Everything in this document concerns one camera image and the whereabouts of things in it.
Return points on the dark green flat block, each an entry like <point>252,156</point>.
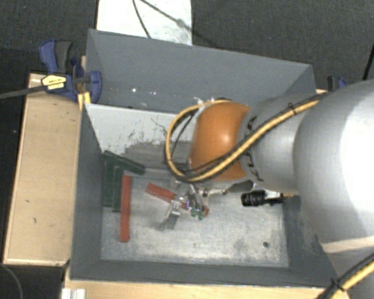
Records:
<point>124,163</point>
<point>117,194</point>
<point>108,187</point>

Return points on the pale wood flat board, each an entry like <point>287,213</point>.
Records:
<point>46,177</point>

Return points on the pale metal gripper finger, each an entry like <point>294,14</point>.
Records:
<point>164,217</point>
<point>174,218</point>

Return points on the red-brown flat block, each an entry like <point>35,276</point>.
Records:
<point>160,192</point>
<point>126,212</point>

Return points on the grey metal bin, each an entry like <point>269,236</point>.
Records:
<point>223,242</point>

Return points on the black cylinder on white bracket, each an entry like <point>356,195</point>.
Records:
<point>252,199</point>

